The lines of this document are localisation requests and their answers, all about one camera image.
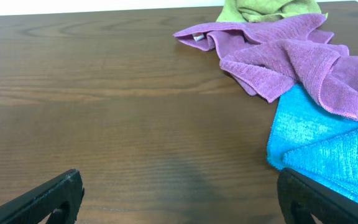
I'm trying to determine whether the crumpled green cloth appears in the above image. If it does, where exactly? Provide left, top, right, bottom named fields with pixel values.
left=216, top=0, right=328, bottom=22

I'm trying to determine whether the blue microfiber cloth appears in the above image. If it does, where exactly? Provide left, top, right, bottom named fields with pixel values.
left=267, top=85, right=358, bottom=203

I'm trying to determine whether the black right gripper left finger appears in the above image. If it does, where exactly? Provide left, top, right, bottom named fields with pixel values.
left=0, top=169, right=85, bottom=224

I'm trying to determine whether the purple microfiber cloth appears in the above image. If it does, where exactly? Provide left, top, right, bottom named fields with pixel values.
left=220, top=40, right=358, bottom=121

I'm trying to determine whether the crumpled purple cloth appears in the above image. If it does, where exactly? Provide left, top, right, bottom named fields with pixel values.
left=173, top=13, right=335, bottom=60

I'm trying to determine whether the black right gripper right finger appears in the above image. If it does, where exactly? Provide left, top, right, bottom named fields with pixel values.
left=277, top=168, right=358, bottom=224

